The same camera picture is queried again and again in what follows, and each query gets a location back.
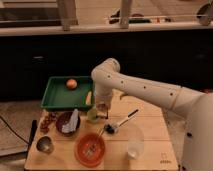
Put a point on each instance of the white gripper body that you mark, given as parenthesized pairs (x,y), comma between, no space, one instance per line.
(103,101)

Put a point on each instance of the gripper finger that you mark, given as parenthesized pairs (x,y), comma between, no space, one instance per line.
(107,114)

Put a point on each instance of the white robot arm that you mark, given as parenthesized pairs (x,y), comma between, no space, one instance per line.
(195,106)

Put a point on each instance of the clear plastic cup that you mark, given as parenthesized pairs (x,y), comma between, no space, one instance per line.
(135,145)

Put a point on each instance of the small metal cup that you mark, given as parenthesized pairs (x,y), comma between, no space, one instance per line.
(44,144)

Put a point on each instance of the yellow banana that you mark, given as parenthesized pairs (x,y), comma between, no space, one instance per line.
(88,98)

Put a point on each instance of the black dish brush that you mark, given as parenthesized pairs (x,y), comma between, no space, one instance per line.
(112,128)

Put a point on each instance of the orange fruit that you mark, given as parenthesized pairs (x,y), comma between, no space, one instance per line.
(71,84)

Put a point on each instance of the white crumpled cloth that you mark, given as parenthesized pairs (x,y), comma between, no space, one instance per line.
(72,124)

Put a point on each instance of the metal whisk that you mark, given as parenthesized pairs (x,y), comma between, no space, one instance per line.
(97,144)

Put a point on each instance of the dark brown bowl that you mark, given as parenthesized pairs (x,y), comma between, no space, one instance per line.
(64,119)

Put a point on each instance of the orange plastic bowl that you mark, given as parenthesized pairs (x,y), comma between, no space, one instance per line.
(81,147)

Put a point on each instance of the green plastic tray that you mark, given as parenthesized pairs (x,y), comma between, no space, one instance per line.
(58,97)

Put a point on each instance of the red grape bunch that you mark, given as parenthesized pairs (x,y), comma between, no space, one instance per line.
(44,126)

